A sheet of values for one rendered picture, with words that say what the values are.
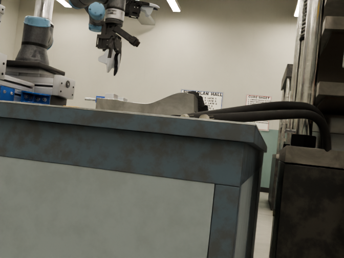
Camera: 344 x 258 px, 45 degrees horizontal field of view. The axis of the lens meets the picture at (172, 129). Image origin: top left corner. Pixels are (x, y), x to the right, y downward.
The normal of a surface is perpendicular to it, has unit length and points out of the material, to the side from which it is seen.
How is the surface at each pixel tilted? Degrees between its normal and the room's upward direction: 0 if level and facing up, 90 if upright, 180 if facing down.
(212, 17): 90
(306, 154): 90
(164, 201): 90
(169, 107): 90
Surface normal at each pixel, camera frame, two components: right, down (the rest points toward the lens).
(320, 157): -0.24, -0.07
